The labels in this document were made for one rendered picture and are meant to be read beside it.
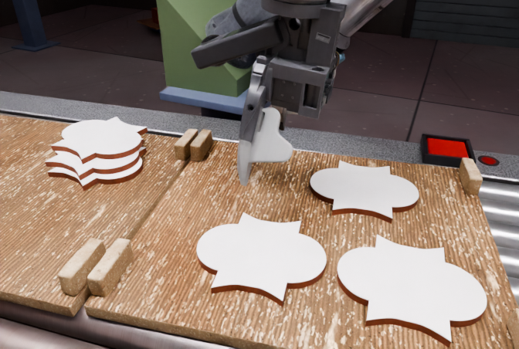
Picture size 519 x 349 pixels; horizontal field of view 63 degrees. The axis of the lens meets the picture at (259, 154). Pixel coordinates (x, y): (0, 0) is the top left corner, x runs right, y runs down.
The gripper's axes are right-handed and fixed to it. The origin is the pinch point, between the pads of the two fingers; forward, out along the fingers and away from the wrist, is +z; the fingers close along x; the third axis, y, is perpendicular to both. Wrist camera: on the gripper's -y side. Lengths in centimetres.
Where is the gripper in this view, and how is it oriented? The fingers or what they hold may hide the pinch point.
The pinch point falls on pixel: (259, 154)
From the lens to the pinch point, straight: 54.7
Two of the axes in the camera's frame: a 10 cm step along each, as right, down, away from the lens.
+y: 9.4, 2.5, -2.4
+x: 3.4, -4.8, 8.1
